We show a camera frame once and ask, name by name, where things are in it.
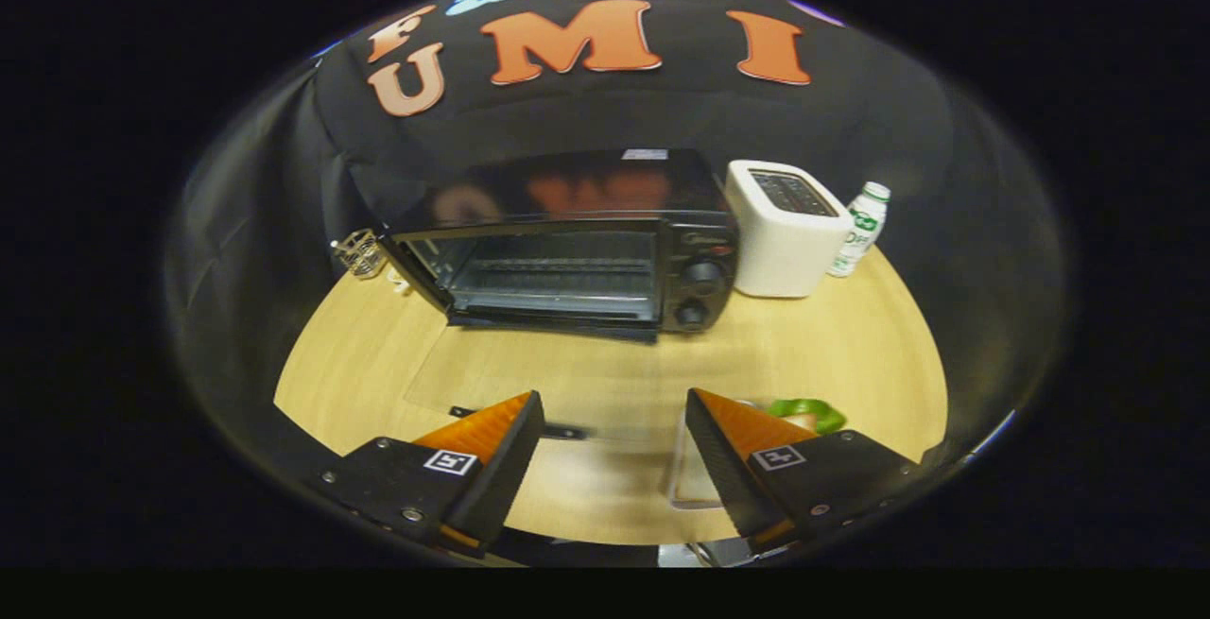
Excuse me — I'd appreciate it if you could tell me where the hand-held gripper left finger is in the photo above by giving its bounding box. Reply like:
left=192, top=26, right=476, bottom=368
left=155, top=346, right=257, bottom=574
left=317, top=390, right=547, bottom=559

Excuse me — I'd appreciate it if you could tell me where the black toaster oven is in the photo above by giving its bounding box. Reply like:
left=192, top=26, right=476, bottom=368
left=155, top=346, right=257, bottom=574
left=378, top=148, right=771, bottom=442

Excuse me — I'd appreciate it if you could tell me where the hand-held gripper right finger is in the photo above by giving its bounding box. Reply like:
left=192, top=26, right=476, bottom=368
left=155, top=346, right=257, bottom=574
left=685, top=387, right=920, bottom=552

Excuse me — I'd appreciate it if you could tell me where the lettuce sandwich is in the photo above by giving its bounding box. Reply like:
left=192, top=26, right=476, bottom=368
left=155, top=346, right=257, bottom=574
left=766, top=399, right=847, bottom=436

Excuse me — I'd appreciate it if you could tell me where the white toaster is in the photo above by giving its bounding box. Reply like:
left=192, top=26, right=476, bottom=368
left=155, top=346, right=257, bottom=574
left=725, top=160, right=855, bottom=299

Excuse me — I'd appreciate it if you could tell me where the white bottle green cap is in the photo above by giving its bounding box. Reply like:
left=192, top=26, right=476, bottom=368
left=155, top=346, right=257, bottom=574
left=829, top=181, right=891, bottom=278

